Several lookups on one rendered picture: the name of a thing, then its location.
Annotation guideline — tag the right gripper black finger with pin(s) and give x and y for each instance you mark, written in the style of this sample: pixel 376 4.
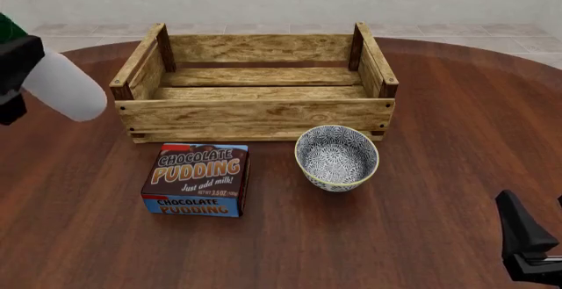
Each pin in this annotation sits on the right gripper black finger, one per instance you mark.
pixel 559 202
pixel 522 226

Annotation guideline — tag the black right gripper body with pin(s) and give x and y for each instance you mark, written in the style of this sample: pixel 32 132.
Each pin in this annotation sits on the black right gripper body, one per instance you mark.
pixel 533 266

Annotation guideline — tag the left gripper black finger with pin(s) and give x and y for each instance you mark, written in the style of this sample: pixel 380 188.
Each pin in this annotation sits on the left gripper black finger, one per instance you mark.
pixel 19 61
pixel 11 109

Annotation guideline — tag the wooden slat tray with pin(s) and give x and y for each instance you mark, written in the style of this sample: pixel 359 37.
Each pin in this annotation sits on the wooden slat tray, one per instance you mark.
pixel 259 117

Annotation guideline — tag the chocolate pudding box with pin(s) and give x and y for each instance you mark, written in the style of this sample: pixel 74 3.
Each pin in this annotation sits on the chocolate pudding box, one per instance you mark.
pixel 197 173

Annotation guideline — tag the blue-white patterned bowl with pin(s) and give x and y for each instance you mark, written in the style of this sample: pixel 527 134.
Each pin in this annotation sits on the blue-white patterned bowl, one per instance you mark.
pixel 336 159

